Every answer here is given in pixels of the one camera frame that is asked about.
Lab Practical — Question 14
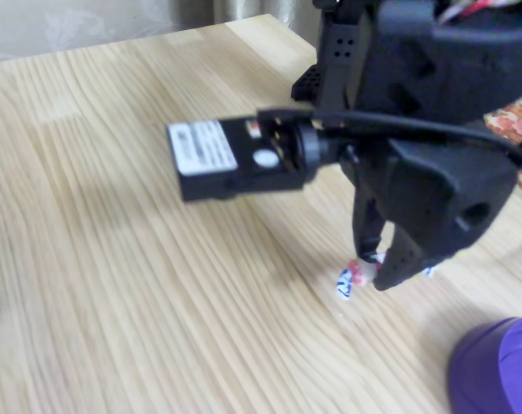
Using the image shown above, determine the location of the floral patterned cloth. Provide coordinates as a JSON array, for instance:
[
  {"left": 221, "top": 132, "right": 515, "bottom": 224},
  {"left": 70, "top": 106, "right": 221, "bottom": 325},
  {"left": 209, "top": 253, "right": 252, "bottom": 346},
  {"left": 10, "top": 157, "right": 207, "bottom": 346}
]
[{"left": 482, "top": 90, "right": 522, "bottom": 204}]

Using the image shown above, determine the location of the purple bowl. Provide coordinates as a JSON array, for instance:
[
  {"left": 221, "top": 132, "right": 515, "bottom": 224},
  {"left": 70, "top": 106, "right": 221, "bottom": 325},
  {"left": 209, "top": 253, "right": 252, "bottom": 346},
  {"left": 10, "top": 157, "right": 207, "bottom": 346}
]
[{"left": 448, "top": 314, "right": 522, "bottom": 414}]

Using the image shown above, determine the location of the beige curtain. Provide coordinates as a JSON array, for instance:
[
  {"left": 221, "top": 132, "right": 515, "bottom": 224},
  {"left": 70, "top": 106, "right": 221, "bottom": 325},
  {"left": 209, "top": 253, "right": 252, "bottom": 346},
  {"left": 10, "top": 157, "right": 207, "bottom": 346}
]
[{"left": 212, "top": 0, "right": 320, "bottom": 44}]

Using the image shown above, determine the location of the black camera box white label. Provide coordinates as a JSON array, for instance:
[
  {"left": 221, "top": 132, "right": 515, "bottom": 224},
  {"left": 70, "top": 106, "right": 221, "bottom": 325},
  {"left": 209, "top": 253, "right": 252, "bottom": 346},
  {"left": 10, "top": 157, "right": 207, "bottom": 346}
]
[{"left": 165, "top": 110, "right": 330, "bottom": 204}]

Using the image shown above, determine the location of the long black camera cable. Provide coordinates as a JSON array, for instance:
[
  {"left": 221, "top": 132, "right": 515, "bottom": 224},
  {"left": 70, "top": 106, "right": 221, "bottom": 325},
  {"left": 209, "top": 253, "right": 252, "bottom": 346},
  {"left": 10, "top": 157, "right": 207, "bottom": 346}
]
[{"left": 258, "top": 107, "right": 522, "bottom": 264}]

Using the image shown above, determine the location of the red white black servo wire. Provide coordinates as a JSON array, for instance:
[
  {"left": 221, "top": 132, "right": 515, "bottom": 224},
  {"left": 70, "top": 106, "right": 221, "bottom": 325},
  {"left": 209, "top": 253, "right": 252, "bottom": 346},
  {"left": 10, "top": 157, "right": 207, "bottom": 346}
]
[{"left": 435, "top": 0, "right": 520, "bottom": 25}]

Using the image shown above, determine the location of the red and white candy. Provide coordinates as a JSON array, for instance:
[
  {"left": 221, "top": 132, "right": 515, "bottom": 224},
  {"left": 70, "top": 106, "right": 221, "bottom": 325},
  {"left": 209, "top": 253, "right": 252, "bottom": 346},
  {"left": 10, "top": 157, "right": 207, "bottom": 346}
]
[{"left": 336, "top": 252, "right": 438, "bottom": 301}]

